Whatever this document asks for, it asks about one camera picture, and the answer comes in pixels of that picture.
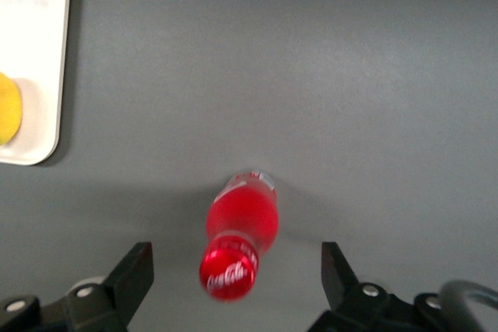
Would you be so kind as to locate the red soda can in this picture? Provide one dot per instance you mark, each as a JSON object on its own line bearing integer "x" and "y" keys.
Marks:
{"x": 241, "y": 215}

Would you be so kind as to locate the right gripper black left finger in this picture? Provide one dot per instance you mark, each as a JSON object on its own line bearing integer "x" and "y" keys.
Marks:
{"x": 116, "y": 293}

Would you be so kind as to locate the cream rectangular plastic tray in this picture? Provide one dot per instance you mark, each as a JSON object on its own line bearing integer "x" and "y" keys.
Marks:
{"x": 35, "y": 17}

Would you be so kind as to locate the yellow lemon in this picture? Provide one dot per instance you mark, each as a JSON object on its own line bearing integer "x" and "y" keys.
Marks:
{"x": 8, "y": 110}

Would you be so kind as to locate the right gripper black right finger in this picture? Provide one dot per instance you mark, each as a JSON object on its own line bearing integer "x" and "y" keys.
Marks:
{"x": 350, "y": 301}

